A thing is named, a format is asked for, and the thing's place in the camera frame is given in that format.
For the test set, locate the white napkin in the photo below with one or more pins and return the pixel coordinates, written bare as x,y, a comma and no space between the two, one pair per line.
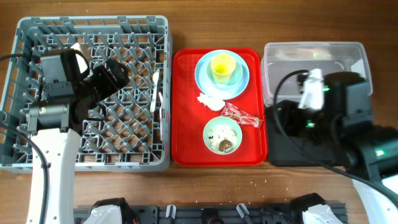
212,103

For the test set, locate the clear plastic bin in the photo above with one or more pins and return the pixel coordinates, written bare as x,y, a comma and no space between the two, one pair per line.
282,58

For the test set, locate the yellow plastic cup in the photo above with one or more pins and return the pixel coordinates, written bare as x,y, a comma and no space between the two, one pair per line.
222,67

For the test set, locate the black waste tray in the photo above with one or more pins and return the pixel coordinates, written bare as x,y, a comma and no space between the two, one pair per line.
280,152

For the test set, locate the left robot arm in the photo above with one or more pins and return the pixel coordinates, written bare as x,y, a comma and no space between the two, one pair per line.
55,124

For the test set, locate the small mint green bowl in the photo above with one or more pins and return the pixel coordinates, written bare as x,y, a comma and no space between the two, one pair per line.
235,78

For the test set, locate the light blue plate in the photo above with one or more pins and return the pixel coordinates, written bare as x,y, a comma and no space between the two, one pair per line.
217,91

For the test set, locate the white plastic fork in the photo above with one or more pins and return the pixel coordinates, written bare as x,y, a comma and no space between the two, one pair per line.
161,116

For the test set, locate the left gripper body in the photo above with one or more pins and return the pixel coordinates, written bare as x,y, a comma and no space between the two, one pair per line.
101,84

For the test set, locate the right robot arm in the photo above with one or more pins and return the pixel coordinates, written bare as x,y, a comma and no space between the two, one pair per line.
335,111

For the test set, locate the grey dishwasher rack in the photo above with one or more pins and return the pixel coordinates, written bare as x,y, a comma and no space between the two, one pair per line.
121,134

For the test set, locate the mint green food bowl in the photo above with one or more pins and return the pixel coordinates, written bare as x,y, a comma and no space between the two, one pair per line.
222,120

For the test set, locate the red plastic tray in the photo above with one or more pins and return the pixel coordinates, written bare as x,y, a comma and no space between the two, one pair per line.
189,117

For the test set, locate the red snack wrapper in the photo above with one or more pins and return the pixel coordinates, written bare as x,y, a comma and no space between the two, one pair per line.
240,116

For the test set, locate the rice and food scraps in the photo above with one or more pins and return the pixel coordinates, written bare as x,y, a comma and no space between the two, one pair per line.
222,139

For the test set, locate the white plastic spoon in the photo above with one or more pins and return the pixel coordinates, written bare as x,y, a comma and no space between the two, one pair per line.
155,79

